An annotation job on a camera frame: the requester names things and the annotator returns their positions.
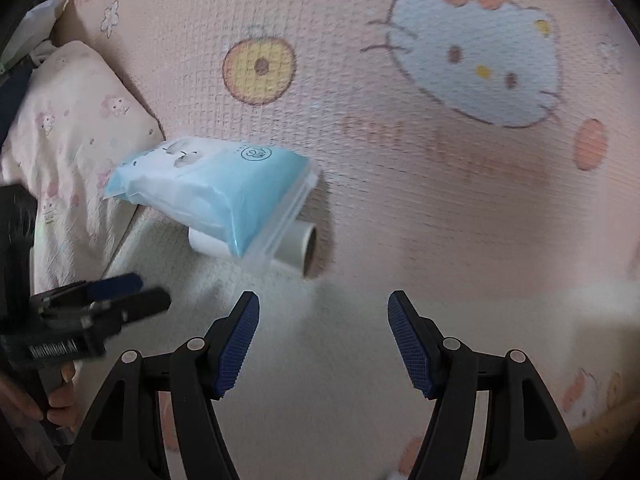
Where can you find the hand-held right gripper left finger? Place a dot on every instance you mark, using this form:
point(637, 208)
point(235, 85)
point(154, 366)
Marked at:
point(237, 350)

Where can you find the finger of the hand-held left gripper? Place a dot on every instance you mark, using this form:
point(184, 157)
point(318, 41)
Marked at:
point(117, 285)
point(145, 304)

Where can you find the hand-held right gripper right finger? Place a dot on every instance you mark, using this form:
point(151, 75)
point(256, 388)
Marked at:
point(410, 350)

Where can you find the white paper roll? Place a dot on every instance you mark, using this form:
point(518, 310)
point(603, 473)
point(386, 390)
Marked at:
point(297, 247)

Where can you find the blue wet wipes pack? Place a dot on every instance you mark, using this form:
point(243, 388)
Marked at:
point(225, 190)

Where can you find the person's left hand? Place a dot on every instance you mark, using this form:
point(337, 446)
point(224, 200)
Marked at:
point(62, 400)

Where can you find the pink printed pillow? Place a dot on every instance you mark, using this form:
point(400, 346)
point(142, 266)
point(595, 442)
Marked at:
point(75, 135)

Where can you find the pink cat printed blanket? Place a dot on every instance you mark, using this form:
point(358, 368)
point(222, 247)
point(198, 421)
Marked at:
point(400, 210)

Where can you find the dark teal cloth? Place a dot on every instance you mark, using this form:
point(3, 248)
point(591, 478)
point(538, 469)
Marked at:
point(14, 100)

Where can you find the white plastic bag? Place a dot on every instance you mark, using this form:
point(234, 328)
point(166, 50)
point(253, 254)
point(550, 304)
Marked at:
point(35, 20)

